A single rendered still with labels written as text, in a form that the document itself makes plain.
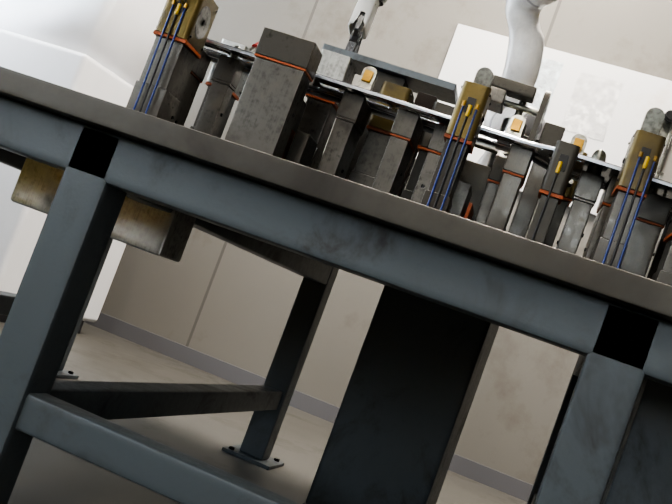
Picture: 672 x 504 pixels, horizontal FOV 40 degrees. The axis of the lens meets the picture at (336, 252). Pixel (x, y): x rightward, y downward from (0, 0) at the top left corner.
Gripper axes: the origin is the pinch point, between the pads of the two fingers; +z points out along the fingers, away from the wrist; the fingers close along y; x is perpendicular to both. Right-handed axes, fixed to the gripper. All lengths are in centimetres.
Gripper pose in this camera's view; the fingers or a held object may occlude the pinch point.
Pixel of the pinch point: (351, 51)
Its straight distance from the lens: 256.4
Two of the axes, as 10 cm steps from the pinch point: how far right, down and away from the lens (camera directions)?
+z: -3.4, 9.4, -0.6
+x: 9.4, 3.4, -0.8
